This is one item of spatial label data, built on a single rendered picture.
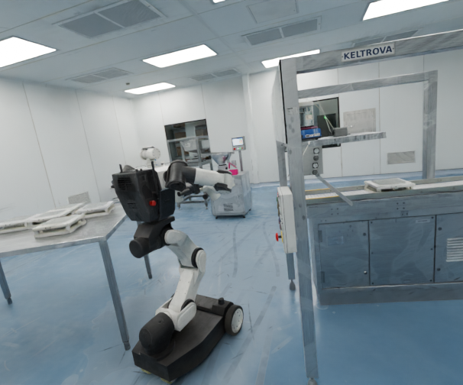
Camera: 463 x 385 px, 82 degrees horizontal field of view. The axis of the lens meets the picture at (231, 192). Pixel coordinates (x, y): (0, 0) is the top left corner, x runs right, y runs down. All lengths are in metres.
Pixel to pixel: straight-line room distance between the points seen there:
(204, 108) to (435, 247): 6.39
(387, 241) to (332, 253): 0.39
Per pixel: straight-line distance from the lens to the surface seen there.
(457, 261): 2.55
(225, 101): 7.46
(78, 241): 1.96
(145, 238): 1.61
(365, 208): 2.07
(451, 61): 7.66
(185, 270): 2.00
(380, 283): 2.40
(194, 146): 5.57
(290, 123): 1.20
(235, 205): 4.59
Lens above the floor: 1.37
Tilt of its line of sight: 11 degrees down
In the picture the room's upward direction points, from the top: 7 degrees counter-clockwise
